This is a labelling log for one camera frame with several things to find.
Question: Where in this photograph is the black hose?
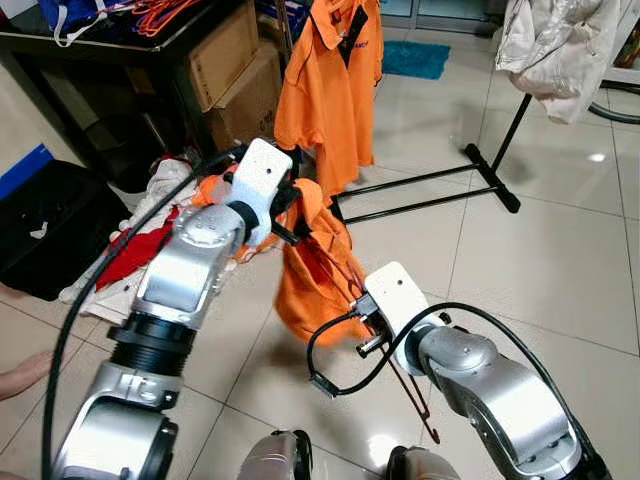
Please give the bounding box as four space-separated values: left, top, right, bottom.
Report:
590 78 640 126

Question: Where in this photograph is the orange polo shirt black trim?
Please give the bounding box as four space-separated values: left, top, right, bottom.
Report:
273 0 384 201
275 178 373 346

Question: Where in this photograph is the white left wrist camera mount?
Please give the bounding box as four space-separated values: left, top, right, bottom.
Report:
228 138 294 247

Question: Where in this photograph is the large brown cardboard box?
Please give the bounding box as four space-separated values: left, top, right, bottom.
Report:
185 0 263 113

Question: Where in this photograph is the orange hanger bundle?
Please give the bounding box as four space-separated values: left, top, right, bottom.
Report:
130 0 216 36

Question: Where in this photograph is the black desk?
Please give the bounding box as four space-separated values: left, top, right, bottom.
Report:
0 0 263 186

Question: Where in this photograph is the robot leg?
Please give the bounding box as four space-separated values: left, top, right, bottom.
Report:
385 445 461 480
238 430 313 480

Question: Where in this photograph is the white T-shirt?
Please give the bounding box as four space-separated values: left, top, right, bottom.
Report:
495 0 636 126

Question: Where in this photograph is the small brown cardboard box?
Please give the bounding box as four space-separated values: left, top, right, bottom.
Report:
205 45 286 153

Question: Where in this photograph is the blue printed garment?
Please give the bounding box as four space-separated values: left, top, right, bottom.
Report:
35 0 141 49

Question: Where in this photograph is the robot right leg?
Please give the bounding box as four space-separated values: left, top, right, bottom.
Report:
385 445 461 480

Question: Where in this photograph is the teal floor mat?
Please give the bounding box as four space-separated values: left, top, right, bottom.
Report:
382 40 451 81

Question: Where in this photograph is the person's bare foot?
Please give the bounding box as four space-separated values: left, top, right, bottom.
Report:
0 350 56 403

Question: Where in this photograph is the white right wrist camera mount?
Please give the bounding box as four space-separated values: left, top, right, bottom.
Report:
362 262 431 376

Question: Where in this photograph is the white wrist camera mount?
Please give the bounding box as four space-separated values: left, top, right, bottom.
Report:
228 138 294 247
362 262 431 376

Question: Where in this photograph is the metal clothes rack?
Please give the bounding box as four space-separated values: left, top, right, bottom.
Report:
330 90 536 226

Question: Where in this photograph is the white floor cloth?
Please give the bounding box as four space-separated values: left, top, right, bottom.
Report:
60 155 211 326

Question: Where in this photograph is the robot left leg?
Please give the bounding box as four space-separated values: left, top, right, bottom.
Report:
238 430 313 480

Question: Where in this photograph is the black bag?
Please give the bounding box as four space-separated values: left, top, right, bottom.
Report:
0 160 131 301

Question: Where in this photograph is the red floor cloth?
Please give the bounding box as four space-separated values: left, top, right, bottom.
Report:
95 205 186 291

